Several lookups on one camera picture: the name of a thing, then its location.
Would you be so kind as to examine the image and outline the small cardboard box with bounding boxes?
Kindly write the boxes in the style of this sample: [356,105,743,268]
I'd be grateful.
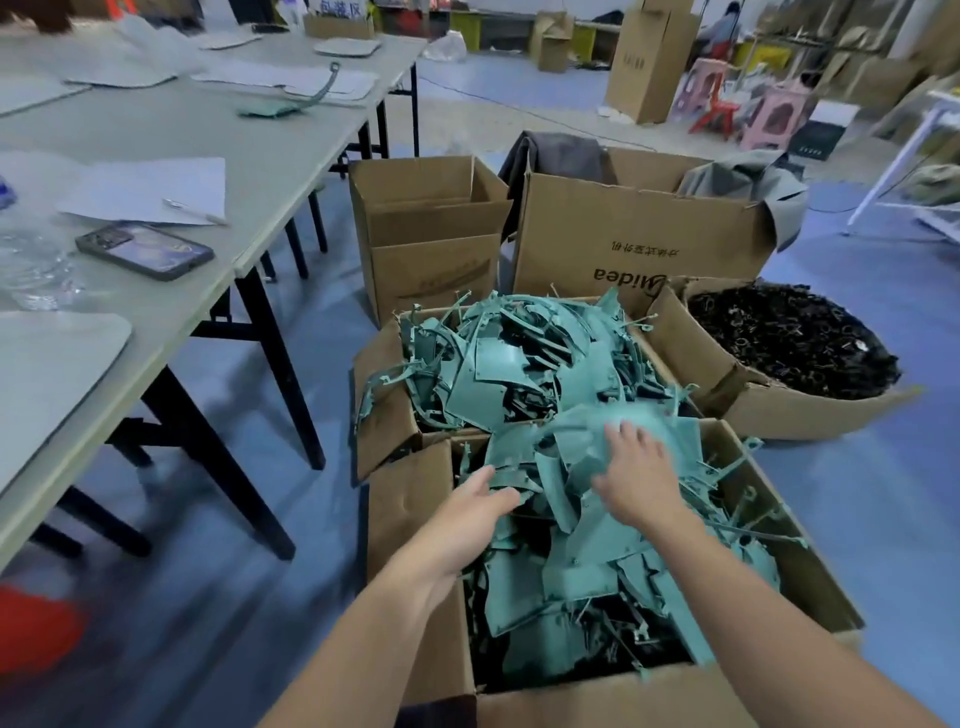
[348,154,515,327]

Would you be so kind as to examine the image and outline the white paper sheet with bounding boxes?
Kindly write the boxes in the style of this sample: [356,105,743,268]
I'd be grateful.
[57,156,230,230]

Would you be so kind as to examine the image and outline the pink plastic stool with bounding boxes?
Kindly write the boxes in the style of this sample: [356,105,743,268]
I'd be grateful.
[742,82,815,155]
[672,57,732,122]

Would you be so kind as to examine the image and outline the white metal rack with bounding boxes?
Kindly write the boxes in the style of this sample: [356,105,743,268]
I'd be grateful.
[843,87,960,245]

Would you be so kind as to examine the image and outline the tall plain cardboard box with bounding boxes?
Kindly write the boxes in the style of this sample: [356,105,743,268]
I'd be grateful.
[606,7,702,126]

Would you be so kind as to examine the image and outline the dark grey jacket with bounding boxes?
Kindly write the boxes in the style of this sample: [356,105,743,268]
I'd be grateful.
[498,130,620,242]

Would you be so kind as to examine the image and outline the black metal table legs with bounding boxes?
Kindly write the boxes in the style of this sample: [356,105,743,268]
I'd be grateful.
[30,60,425,564]

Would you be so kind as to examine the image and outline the box of green parts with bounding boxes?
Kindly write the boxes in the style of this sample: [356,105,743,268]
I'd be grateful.
[352,297,867,728]

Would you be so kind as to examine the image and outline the box of black small parts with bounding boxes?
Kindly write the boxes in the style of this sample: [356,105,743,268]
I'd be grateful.
[645,277,929,444]

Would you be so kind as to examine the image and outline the black smartphone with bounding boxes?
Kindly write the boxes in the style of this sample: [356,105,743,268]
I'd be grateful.
[75,220,218,284]

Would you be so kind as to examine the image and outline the person's right hand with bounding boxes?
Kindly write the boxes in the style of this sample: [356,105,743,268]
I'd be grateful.
[592,420,689,537]

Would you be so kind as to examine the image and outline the clear blue-label water bottle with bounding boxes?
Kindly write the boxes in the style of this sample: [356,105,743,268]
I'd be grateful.
[0,177,77,314]

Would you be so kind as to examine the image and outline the person's left hand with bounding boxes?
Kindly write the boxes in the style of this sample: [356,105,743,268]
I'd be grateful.
[393,465,527,609]

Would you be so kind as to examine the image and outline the red plastic stool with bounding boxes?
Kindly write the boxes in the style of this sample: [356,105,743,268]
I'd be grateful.
[690,93,744,144]

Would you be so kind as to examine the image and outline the printed brown cardboard box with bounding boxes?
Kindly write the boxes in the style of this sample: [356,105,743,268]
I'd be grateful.
[511,145,782,299]

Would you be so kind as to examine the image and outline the person's left forearm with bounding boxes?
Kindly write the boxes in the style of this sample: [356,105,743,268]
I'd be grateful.
[258,562,467,728]

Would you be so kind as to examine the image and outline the person's right forearm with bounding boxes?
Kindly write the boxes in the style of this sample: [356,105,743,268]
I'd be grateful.
[645,510,947,728]

